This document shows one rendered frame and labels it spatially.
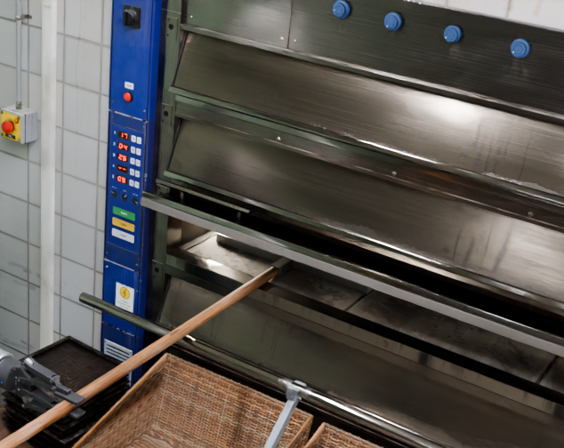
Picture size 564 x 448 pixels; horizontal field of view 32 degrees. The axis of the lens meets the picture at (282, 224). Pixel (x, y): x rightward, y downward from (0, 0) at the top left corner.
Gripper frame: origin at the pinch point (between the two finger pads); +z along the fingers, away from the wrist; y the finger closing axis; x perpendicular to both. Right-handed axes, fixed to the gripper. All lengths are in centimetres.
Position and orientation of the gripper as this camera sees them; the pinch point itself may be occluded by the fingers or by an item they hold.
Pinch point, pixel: (69, 403)
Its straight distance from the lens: 232.6
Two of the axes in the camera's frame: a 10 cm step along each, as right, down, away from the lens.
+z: 8.6, 2.9, -4.3
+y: -1.1, 9.1, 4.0
